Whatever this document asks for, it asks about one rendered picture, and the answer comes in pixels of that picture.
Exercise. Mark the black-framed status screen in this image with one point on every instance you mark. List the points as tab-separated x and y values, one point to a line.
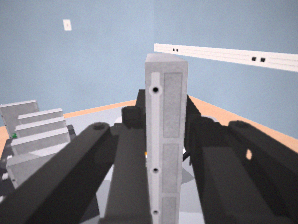
185	154

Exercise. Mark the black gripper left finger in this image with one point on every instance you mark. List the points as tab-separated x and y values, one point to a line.
61	190

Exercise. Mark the grey flat mat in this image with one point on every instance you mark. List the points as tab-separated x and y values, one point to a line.
190	209

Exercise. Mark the black drive dock housing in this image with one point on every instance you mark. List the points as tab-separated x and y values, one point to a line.
6	186

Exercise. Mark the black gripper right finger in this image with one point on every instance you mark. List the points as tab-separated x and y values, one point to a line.
226	192

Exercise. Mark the white hard drive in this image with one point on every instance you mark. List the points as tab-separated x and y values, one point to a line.
10	113
40	141
166	79
40	116
21	167
40	127

